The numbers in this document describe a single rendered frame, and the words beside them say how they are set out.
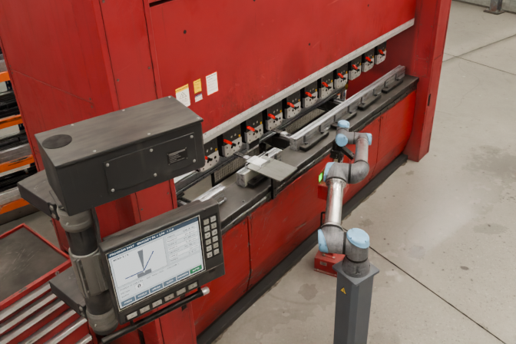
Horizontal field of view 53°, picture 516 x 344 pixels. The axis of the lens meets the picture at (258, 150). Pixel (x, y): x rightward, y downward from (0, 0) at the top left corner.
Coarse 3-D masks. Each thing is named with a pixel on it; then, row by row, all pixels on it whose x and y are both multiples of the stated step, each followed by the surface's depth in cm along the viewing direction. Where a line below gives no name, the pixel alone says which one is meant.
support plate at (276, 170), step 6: (264, 156) 337; (270, 162) 330; (276, 162) 329; (282, 162) 329; (252, 168) 324; (258, 168) 324; (264, 168) 324; (270, 168) 323; (276, 168) 323; (282, 168) 323; (288, 168) 323; (294, 168) 322; (264, 174) 318; (270, 174) 317; (276, 174) 317; (282, 174) 317; (288, 174) 317; (276, 180) 313
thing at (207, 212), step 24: (168, 216) 186; (192, 216) 187; (216, 216) 194; (120, 240) 176; (216, 240) 199; (216, 264) 205; (168, 288) 195; (192, 288) 202; (120, 312) 186; (144, 312) 193
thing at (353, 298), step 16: (336, 288) 284; (352, 288) 272; (368, 288) 277; (336, 304) 289; (352, 304) 278; (368, 304) 284; (336, 320) 295; (352, 320) 284; (368, 320) 292; (336, 336) 301; (352, 336) 290
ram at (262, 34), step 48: (192, 0) 246; (240, 0) 272; (288, 0) 304; (336, 0) 345; (384, 0) 397; (192, 48) 256; (240, 48) 284; (288, 48) 319; (336, 48) 364; (192, 96) 266; (240, 96) 296
